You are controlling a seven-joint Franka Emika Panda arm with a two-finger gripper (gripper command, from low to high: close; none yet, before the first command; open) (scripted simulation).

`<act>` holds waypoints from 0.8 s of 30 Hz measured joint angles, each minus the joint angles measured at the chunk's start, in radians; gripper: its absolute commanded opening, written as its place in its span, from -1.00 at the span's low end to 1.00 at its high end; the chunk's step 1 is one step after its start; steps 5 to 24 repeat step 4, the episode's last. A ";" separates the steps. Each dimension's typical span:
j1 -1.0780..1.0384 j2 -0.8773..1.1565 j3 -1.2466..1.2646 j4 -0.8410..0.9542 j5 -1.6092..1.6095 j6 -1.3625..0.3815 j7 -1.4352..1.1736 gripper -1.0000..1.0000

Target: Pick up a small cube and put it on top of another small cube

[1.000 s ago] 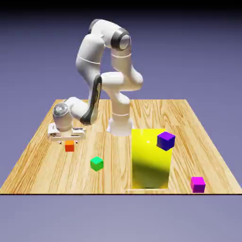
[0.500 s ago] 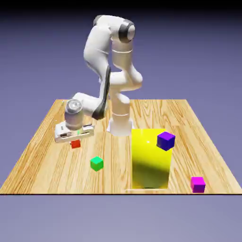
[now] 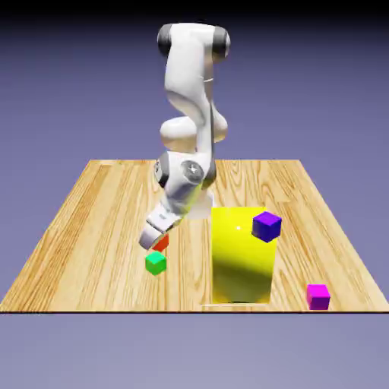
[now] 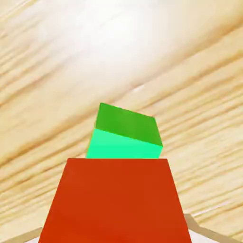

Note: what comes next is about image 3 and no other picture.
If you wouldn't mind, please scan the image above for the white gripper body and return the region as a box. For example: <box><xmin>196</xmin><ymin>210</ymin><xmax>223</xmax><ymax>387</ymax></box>
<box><xmin>138</xmin><ymin>223</ymin><xmax>170</xmax><ymax>251</ymax></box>

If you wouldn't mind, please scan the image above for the small red cube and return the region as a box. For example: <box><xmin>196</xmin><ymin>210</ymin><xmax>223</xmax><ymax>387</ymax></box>
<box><xmin>151</xmin><ymin>232</ymin><xmax>170</xmax><ymax>253</ymax></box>

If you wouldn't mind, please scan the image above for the small green cube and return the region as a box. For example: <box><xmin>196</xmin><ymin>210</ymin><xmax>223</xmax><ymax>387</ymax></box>
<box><xmin>144</xmin><ymin>251</ymin><xmax>167</xmax><ymax>277</ymax></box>

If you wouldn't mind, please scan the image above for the small purple cube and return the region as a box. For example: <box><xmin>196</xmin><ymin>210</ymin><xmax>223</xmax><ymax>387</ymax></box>
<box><xmin>251</xmin><ymin>210</ymin><xmax>283</xmax><ymax>244</ymax></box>

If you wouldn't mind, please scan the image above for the small magenta cube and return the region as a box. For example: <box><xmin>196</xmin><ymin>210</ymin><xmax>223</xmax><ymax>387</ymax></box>
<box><xmin>305</xmin><ymin>283</ymin><xmax>331</xmax><ymax>312</ymax></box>

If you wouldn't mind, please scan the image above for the large yellow box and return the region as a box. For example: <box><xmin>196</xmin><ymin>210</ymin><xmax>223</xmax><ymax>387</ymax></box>
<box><xmin>210</xmin><ymin>206</ymin><xmax>278</xmax><ymax>305</ymax></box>

